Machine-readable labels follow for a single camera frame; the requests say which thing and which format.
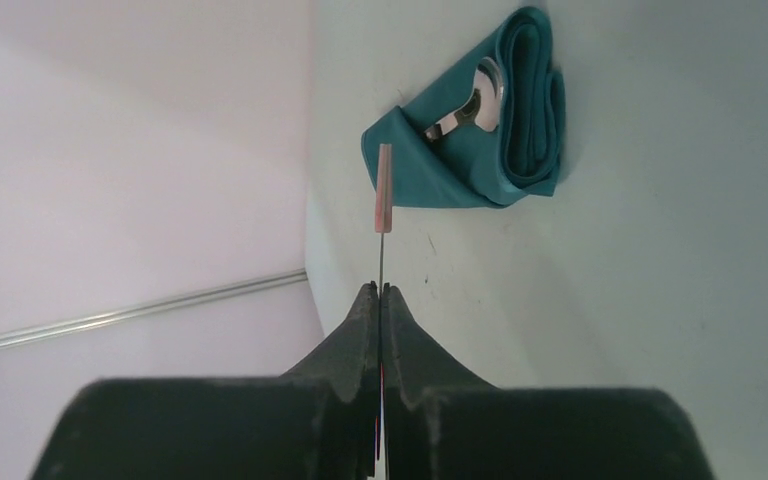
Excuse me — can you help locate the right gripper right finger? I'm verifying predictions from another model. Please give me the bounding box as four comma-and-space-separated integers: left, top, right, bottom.
381, 286, 713, 479

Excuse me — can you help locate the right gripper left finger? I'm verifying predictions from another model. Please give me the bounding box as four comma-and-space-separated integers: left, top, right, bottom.
32, 283, 381, 479

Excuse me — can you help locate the teal cloth napkin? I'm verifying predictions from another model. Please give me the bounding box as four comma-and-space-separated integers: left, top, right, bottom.
361, 6, 566, 209

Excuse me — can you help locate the silver knife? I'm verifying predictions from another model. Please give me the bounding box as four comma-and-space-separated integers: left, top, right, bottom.
375, 143, 392, 461

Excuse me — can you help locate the silver spoon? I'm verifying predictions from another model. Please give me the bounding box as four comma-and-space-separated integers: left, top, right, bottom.
424, 56, 506, 142

